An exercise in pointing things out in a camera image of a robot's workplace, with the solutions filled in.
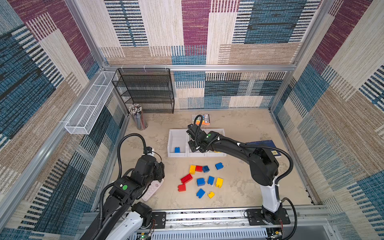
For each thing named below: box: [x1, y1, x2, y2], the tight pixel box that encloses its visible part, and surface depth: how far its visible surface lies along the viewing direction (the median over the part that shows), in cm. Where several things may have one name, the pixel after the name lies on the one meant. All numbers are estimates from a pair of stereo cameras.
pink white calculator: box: [141, 178, 164, 202], surface depth 83 cm
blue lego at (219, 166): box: [215, 162, 224, 170], surface depth 93 cm
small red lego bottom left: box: [177, 184, 186, 192], surface depth 85 cm
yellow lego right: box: [216, 177, 224, 189], surface depth 85 cm
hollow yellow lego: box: [189, 165, 196, 175], surface depth 91 cm
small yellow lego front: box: [207, 191, 215, 199], surface depth 83 cm
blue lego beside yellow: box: [207, 175, 215, 185], surface depth 87 cm
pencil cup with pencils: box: [128, 103, 148, 131], surface depth 101 cm
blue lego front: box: [196, 188, 206, 199], surface depth 83 cm
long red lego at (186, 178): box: [180, 173, 193, 184], surface depth 87 cm
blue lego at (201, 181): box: [196, 178, 206, 187], surface depth 87 cm
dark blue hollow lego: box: [203, 165, 210, 173], surface depth 89 cm
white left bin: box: [167, 129, 188, 158], surface depth 96 cm
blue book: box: [245, 140, 282, 159], surface depth 103 cm
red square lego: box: [195, 165, 203, 172], surface depth 91 cm
